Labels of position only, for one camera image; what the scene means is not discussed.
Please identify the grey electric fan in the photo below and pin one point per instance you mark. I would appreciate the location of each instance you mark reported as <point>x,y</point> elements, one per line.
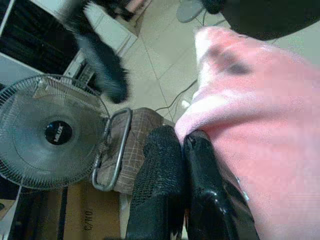
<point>50,132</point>

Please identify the brown round sofa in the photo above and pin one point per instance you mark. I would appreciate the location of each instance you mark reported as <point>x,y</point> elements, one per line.
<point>270,17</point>

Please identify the brown plaid cushion stool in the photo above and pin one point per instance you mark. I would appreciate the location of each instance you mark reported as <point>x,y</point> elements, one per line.
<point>135,147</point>

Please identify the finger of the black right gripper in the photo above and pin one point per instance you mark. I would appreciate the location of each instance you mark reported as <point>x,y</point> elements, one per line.
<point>105,60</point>

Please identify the white shelf unit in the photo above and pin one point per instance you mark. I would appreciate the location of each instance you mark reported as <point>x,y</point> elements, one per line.
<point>37,37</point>

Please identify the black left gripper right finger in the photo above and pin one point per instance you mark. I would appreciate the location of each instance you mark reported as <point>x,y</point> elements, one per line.
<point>205,190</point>

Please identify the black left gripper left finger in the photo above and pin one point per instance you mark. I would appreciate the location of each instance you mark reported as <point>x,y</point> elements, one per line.
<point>160,180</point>

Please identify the grey round stand base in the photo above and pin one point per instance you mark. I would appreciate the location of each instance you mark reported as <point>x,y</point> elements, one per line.
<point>188,10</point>

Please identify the pink pillow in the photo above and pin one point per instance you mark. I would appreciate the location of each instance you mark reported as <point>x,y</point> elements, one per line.
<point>262,125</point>

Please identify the cardboard box black print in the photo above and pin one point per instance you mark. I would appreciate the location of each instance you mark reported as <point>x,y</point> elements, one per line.
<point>82,212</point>

